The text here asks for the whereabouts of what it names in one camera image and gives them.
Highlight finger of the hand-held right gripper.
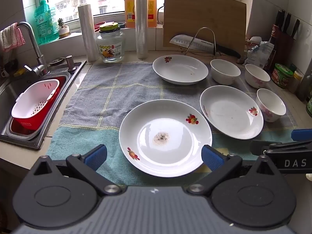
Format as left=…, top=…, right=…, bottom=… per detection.
left=251, top=139, right=312, bottom=157
left=291, top=129, right=312, bottom=141

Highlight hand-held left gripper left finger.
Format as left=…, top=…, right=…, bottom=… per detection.
left=33, top=144, right=122, bottom=197

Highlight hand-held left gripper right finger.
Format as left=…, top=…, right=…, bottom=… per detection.
left=188, top=145, right=277, bottom=197

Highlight white bowl pink flowers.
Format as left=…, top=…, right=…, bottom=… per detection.
left=210, top=59, right=241, bottom=86
left=256, top=88, right=286, bottom=123
left=245, top=64, right=271, bottom=89

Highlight white plate fruit print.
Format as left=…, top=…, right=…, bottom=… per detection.
left=200, top=85, right=264, bottom=140
left=119, top=99, right=212, bottom=177
left=152, top=55, right=208, bottom=86

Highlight dark glass bottle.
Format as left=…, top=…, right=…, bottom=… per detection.
left=298, top=61, right=312, bottom=103

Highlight small yellow capped bottle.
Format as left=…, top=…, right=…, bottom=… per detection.
left=289, top=71, right=303, bottom=93

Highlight grey teal checked towel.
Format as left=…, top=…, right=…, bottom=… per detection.
left=46, top=62, right=298, bottom=186

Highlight green lidded red jar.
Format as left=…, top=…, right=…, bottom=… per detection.
left=271, top=63, right=293, bottom=89

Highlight grey rimmed red basin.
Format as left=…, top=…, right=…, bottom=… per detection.
left=6, top=75, right=74, bottom=141

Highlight white strainer basket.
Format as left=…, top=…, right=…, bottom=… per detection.
left=11, top=79, right=60, bottom=125

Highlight white printed plastic bag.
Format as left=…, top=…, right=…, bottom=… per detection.
left=246, top=41, right=275, bottom=69

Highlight dark knife block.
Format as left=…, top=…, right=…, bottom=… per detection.
left=275, top=28, right=295, bottom=62

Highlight metal soap dispenser pump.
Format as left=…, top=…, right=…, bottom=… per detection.
left=64, top=56, right=76, bottom=74

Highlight red white paper bag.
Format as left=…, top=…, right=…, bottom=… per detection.
left=244, top=36, right=262, bottom=54

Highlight stainless steel sink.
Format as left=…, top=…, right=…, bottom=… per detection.
left=0, top=58, right=87, bottom=150

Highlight dark sauce bottle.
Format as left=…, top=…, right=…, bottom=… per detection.
left=264, top=24, right=278, bottom=72

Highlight glass jar yellow lid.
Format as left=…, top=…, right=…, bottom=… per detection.
left=96, top=22, right=125, bottom=63

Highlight metal faucet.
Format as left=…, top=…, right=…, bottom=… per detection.
left=17, top=22, right=50, bottom=77

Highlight short plastic wrap roll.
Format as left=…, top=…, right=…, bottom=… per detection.
left=77, top=4, right=100, bottom=62

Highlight small potted plant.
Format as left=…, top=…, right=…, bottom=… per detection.
left=57, top=18, right=71, bottom=39

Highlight tall plastic wrap roll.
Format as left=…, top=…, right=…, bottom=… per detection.
left=134, top=0, right=150, bottom=59

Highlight green detergent bottle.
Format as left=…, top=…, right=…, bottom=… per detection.
left=33, top=0, right=59, bottom=45

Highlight bamboo cutting board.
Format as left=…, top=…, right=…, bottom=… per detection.
left=163, top=0, right=247, bottom=56

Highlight pink white dishcloth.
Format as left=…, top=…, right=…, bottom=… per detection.
left=0, top=23, right=26, bottom=52

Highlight orange cooking oil bottle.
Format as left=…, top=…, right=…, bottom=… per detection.
left=124, top=0, right=158, bottom=28

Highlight white wall socket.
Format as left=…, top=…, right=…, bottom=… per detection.
left=301, top=26, right=312, bottom=43

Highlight black handled block knife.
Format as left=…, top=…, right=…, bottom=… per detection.
left=284, top=13, right=292, bottom=34
left=291, top=19, right=301, bottom=40
left=275, top=9, right=285, bottom=31

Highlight black handled kitchen knife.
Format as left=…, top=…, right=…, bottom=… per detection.
left=169, top=35, right=241, bottom=59

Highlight metal wire rack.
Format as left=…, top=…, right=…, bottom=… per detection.
left=184, top=27, right=217, bottom=56

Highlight black cord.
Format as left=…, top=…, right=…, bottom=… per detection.
left=157, top=5, right=166, bottom=27

